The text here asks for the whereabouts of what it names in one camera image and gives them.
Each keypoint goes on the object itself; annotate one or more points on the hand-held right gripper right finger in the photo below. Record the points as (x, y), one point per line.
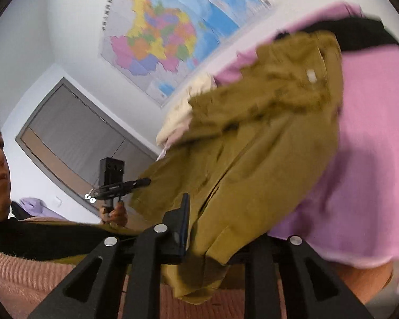
(262, 272)

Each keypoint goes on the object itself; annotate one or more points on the olive brown jacket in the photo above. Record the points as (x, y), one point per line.
(252, 139)

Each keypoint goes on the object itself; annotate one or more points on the pink daisy print blanket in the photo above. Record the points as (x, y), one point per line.
(369, 172)

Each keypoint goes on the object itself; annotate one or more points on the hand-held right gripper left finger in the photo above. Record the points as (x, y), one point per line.
(184, 212)

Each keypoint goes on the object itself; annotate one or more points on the lilac cloth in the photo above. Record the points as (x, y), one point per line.
(33, 206)

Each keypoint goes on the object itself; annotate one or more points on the black garment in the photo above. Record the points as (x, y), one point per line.
(362, 35)

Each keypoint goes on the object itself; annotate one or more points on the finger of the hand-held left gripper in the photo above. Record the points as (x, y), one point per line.
(136, 183)
(103, 196)

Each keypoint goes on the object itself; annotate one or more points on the cream garment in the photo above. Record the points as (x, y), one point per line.
(176, 119)

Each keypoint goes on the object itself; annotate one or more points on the grey wooden door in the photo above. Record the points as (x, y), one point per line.
(69, 133)

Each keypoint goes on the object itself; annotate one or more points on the colourful wall map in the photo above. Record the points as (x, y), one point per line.
(159, 33)

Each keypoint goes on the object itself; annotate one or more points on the pink knit sweater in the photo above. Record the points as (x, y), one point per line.
(20, 282)

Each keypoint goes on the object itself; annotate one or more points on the person's left forearm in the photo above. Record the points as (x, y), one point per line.
(53, 239)

